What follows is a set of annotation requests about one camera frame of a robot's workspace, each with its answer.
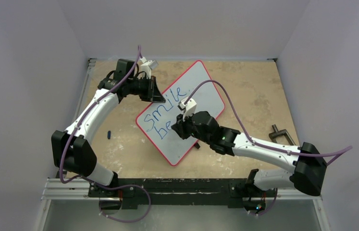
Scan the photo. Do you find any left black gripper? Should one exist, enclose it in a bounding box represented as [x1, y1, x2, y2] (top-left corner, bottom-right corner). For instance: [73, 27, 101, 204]
[127, 75, 165, 102]

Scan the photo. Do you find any red framed whiteboard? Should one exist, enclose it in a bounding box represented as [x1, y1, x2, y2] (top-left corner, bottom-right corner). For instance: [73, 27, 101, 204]
[136, 60, 225, 166]

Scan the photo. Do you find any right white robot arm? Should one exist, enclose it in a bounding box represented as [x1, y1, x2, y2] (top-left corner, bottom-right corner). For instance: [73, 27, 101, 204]
[171, 111, 327, 196]

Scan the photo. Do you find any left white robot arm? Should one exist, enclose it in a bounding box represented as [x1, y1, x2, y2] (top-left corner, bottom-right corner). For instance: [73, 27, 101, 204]
[51, 58, 166, 197]

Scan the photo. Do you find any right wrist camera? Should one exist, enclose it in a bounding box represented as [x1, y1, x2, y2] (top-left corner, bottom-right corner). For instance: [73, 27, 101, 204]
[178, 97, 197, 121]

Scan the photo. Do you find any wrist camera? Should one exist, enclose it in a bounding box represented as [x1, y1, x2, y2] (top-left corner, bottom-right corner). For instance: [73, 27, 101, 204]
[139, 57, 158, 78]
[178, 97, 197, 121]

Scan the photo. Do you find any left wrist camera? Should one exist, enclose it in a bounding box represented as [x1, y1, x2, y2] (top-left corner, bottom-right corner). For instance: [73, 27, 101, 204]
[139, 57, 158, 78]

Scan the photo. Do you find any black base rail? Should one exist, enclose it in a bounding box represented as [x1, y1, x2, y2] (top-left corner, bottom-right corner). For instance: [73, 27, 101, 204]
[88, 178, 275, 209]

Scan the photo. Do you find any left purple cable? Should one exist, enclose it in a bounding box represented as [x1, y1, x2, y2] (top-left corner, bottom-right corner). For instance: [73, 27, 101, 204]
[59, 45, 152, 224]

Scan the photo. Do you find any aluminium frame rail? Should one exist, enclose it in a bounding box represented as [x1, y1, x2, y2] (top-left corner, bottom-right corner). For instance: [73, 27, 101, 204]
[33, 58, 98, 231]

